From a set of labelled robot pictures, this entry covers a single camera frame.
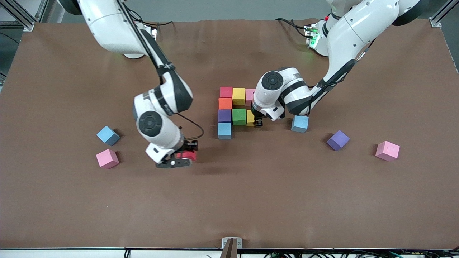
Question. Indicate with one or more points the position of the green foam cube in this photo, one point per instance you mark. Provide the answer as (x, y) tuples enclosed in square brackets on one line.
[(239, 116)]

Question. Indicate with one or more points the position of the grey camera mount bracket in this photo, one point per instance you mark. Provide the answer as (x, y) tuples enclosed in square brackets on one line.
[(232, 247)]

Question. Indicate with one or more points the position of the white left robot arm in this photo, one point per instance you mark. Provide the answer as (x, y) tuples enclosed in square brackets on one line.
[(351, 32)]

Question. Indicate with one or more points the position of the purple foam cube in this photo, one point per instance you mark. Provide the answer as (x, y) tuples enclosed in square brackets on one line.
[(224, 115), (337, 139)]

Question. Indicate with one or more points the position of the pink dotted foam cube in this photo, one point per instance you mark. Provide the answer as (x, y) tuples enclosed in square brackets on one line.
[(387, 150)]

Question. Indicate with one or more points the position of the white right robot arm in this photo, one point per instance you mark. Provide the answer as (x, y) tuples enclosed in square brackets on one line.
[(111, 28)]

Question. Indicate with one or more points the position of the aluminium frame profile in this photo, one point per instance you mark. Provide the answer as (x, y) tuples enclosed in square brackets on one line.
[(25, 21), (439, 18)]

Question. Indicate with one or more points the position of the yellow foam cube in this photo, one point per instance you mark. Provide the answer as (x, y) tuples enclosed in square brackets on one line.
[(239, 96), (250, 118)]

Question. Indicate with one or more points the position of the orange foam cube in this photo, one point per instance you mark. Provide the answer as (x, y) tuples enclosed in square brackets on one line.
[(225, 103)]

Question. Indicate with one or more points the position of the brown table mat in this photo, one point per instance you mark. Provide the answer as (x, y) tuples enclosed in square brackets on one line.
[(229, 208)]

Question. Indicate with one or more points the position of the blue foam cube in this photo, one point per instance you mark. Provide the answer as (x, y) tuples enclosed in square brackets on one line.
[(299, 123), (107, 135), (224, 130)]

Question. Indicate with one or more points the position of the red foam cube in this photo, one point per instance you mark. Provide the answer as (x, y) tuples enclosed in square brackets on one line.
[(226, 92), (188, 156)]

